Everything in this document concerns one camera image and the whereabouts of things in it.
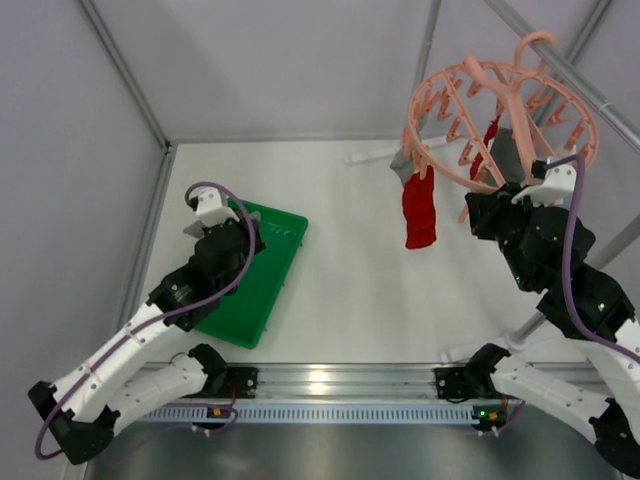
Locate red santa sock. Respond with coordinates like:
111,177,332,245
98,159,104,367
467,112,504,184

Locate dark grey sock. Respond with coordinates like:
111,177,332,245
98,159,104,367
490,127,525,183

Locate pink round clip hanger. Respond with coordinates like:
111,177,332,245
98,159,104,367
401,30,599,193

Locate light grey sock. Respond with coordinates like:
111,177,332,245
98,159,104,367
389,149,415,186

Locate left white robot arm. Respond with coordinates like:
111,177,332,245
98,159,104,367
28,218,264,465

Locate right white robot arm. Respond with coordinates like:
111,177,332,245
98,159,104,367
465,184,639,478

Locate green plastic tray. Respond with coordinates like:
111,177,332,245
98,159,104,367
195,201,309,349

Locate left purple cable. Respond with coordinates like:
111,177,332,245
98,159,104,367
34,181,257,461

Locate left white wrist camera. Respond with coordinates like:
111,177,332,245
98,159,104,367
189,188,240,228

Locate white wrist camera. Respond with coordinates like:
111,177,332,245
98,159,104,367
511,155,582,205
189,188,240,228

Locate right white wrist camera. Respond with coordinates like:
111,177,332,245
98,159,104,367
511,155,582,205

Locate left black mount plate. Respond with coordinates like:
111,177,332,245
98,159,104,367
217,366,259,400

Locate black mount plate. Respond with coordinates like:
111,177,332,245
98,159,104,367
433,366,474,403
217,366,259,400

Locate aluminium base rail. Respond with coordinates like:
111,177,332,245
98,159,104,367
134,362,621,401

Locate right black mount plate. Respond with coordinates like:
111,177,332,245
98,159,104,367
433,366,474,403

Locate slotted white cable duct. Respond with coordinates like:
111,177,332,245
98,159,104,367
124,402,506,427

